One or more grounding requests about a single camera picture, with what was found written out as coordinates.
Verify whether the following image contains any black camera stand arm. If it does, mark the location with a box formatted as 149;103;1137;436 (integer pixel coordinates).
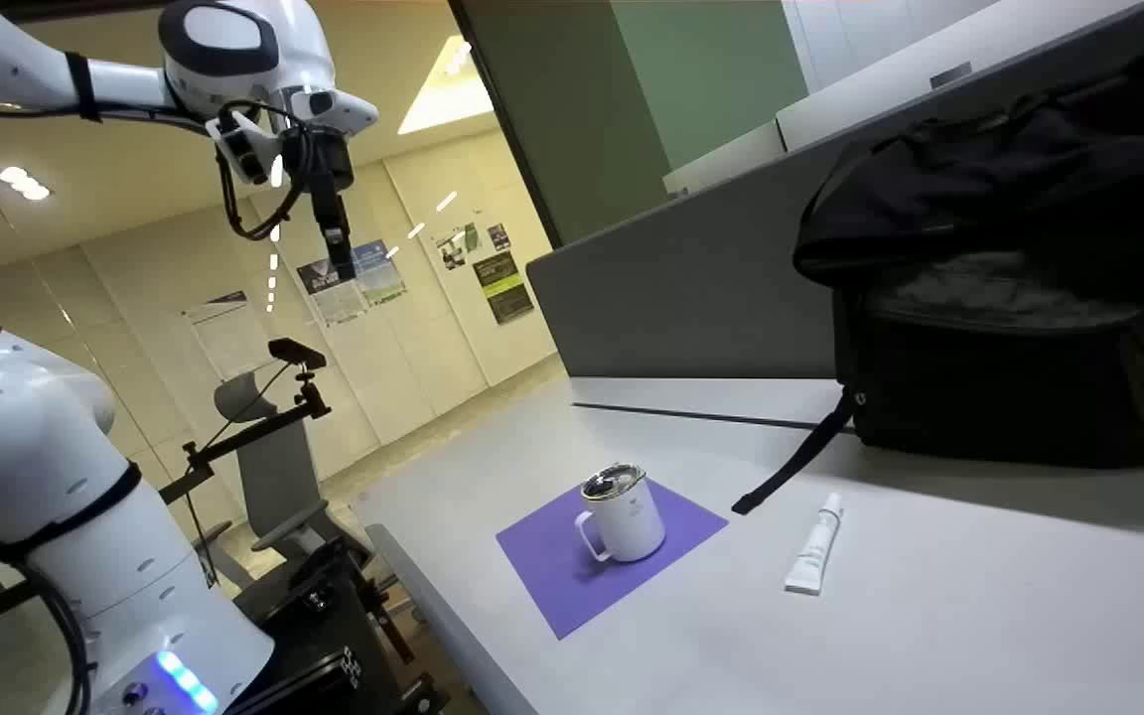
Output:
153;369;336;508

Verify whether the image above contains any round ceiling lamp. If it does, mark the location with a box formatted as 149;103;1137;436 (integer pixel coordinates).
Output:
0;163;54;208

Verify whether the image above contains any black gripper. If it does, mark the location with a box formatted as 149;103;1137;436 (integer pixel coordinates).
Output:
276;120;362;288

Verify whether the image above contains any purple mat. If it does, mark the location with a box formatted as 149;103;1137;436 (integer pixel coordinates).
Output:
493;479;729;645

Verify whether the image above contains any green and black wall poster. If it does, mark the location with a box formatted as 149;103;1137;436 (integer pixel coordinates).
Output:
467;247;541;329

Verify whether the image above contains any dark photo wall poster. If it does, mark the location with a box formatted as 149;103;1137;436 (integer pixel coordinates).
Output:
294;255;365;329

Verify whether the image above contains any black cart frame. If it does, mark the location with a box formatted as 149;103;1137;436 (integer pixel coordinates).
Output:
218;530;446;715

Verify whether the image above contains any black bag with strap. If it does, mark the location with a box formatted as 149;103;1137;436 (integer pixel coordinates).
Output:
728;43;1144;522

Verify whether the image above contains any white cup with slider lid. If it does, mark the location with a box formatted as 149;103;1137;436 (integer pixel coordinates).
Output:
566;461;671;567

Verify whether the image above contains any grey partition panel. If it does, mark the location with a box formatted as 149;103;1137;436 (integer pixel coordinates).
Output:
525;0;1144;387

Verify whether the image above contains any white tube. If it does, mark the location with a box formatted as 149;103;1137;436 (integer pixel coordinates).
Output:
781;489;851;602

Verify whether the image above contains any blue and white wall poster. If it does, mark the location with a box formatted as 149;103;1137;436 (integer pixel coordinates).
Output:
349;234;413;310

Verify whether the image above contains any white ledge shelf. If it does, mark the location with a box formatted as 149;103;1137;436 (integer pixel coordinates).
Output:
658;0;1144;199

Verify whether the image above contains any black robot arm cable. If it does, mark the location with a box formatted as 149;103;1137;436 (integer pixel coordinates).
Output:
211;137;309;247

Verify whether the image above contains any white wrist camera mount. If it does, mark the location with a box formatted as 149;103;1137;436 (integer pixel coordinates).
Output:
207;103;291;191

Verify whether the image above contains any grey chair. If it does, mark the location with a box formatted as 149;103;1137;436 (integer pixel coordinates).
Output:
211;369;336;558

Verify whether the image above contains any square ceiling light panel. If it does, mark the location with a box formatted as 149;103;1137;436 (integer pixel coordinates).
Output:
392;34;501;140

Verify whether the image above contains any black camera on stand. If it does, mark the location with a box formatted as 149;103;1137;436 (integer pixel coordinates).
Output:
267;333;333;378

